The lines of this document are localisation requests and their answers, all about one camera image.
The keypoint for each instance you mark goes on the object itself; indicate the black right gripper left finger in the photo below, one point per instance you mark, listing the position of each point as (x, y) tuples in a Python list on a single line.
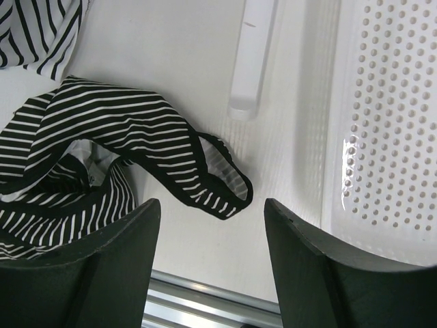
[(100, 280)]

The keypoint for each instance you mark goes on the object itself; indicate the white metal clothes rack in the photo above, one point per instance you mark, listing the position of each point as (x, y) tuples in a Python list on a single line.
[(251, 58)]

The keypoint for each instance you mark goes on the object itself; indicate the white perforated plastic basket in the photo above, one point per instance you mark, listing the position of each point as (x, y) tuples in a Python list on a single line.
[(380, 170)]

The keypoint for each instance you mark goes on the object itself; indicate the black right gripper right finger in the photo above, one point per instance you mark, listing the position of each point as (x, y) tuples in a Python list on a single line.
[(322, 281)]

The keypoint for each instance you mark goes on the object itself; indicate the black white striped tank top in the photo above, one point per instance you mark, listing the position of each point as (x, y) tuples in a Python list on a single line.
[(63, 156)]

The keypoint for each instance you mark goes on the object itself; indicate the aluminium rail frame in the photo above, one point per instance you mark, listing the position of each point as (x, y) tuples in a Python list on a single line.
[(174, 301)]

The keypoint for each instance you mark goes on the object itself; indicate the white black striped hanging top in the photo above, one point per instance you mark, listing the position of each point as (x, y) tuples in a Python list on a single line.
[(40, 36)]

